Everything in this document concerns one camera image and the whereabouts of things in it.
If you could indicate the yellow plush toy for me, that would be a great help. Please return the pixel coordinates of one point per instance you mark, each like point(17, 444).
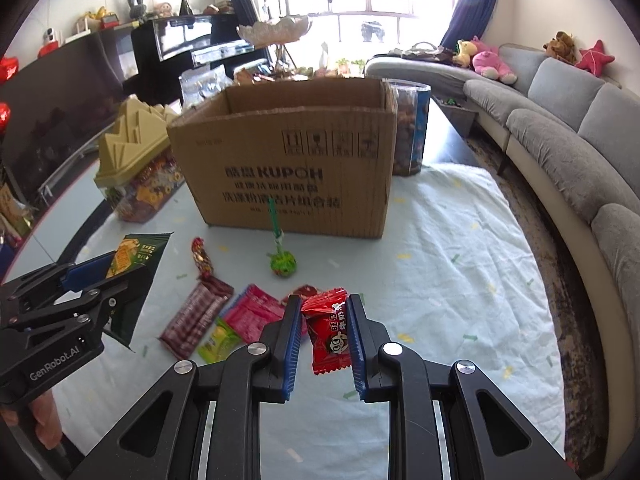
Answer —
point(465, 52)

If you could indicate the grey sofa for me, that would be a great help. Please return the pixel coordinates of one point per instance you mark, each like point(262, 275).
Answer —
point(550, 125)

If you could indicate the white tiered snack tray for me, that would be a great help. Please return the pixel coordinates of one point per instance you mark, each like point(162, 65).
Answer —
point(272, 30)

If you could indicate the yellow green snack packet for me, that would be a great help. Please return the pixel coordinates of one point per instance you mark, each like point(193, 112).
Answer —
point(217, 342)

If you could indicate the maroon biscuit packet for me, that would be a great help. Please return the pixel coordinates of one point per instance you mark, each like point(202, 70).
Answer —
point(195, 317)

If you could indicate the bag on sofa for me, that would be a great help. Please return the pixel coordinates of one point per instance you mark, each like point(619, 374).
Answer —
point(425, 51)

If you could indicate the black piano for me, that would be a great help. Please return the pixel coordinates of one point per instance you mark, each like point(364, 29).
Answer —
point(150, 60)

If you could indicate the clear container with blue label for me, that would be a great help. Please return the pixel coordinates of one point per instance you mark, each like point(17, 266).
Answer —
point(412, 130)

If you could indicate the yellow printed bag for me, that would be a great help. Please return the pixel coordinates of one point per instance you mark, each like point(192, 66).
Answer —
point(15, 210)

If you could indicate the pale blue television cabinet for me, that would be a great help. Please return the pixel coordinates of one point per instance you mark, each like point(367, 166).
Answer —
point(47, 237)

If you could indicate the dark red snack packet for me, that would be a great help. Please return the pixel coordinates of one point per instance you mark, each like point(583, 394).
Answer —
point(306, 290)

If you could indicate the black television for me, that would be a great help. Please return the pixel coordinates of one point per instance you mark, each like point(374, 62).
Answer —
point(60, 110)

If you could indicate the red heart balloon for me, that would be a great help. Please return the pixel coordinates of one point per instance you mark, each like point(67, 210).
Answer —
point(4, 116)
point(7, 70)

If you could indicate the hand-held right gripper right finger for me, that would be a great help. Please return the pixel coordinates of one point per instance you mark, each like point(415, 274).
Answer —
point(357, 350)

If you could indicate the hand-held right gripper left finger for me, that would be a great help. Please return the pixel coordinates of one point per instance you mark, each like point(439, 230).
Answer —
point(295, 350)

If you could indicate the hanging blue jeans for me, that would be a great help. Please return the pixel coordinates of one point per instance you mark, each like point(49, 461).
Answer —
point(372, 31)

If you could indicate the pink plush toy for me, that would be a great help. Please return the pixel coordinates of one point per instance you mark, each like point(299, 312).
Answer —
point(492, 62)

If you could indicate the grey storage bin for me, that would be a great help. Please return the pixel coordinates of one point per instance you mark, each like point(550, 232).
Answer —
point(457, 117)

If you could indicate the clear plastic bag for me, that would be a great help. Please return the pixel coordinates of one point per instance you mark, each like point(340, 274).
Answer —
point(205, 87)

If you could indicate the green lollipop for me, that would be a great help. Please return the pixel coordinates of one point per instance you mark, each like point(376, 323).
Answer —
point(283, 262)

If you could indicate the magenta snack packet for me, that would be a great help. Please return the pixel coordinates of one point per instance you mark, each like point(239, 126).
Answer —
point(252, 310)

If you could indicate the dark green snack packet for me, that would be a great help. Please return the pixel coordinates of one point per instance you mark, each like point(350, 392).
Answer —
point(142, 260)

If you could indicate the red candy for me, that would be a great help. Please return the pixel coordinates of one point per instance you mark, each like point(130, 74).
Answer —
point(201, 257)

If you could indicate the brown plush toy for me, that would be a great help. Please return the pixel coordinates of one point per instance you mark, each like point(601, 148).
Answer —
point(560, 47)

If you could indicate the brown ornament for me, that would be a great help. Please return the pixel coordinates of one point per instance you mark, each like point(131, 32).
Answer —
point(217, 8)

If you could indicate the pink doll figure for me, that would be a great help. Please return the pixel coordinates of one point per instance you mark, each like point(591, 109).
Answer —
point(162, 9)

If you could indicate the white camera on red base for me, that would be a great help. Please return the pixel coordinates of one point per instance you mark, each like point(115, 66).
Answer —
point(50, 42)

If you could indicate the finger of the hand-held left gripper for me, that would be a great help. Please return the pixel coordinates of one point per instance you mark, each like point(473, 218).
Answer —
point(105, 297)
point(85, 269)

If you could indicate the yellow ornament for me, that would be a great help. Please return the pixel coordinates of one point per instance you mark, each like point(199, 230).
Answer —
point(97, 20)

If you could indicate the black metronome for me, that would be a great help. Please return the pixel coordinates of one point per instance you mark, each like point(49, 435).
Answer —
point(185, 7)

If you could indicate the person's left hand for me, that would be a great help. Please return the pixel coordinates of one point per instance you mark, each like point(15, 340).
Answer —
point(45, 415)

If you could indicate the red candy packet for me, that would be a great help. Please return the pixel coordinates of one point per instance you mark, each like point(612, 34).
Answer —
point(327, 335)

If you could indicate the brown cardboard box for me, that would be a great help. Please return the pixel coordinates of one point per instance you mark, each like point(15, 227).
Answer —
point(300, 160)

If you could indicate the grey rabbit figure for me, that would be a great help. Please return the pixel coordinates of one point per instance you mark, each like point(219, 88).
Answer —
point(136, 5)

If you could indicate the pink star pillow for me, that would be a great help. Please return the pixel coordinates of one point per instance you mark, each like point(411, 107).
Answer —
point(594, 57)

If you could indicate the candy container with gold lid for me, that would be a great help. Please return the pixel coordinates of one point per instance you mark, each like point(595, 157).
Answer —
point(130, 145)

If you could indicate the potted plants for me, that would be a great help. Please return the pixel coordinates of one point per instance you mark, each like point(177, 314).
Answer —
point(350, 67)

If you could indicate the pale blue tablecloth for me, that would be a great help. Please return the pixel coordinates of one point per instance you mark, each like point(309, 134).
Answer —
point(450, 285)

